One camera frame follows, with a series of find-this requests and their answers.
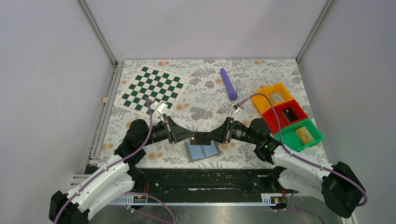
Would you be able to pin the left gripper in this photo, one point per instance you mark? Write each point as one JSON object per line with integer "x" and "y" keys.
{"x": 175, "y": 132}

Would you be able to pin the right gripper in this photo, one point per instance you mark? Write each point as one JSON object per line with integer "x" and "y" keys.
{"x": 222, "y": 134}

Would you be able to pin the grey card holder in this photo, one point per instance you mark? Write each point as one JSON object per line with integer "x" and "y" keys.
{"x": 202, "y": 150}

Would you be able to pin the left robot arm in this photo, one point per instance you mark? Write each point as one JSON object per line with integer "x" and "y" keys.
{"x": 119, "y": 174}

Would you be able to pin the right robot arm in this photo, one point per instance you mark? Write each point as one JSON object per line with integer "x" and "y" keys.
{"x": 335, "y": 185}

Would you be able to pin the purple cylinder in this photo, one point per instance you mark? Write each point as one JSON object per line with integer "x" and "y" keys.
{"x": 231, "y": 92}

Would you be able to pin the floral table mat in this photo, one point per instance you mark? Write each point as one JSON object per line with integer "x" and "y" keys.
{"x": 204, "y": 105}

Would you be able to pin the green white chessboard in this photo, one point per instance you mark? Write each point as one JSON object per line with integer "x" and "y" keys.
{"x": 156, "y": 84}

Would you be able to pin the red bin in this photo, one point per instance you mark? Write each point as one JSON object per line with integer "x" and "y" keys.
{"x": 269, "y": 115}

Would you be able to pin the silver item in yellow bin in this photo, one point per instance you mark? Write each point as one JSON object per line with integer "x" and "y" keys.
{"x": 276, "y": 97}

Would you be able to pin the black item in red bin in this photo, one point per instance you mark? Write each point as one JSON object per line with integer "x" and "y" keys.
{"x": 289, "y": 115}

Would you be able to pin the green bin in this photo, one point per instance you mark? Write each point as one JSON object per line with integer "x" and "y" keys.
{"x": 293, "y": 142}

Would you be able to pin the yellow item in green bin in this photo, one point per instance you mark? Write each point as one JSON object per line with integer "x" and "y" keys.
{"x": 304, "y": 135}

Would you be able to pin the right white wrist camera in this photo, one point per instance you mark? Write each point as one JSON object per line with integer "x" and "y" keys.
{"x": 236, "y": 111}

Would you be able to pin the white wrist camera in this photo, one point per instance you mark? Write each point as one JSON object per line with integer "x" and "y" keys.
{"x": 161, "y": 110}
{"x": 236, "y": 111}

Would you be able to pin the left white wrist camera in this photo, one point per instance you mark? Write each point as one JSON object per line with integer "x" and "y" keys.
{"x": 161, "y": 110}

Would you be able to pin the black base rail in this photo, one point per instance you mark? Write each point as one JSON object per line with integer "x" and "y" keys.
{"x": 209, "y": 186}

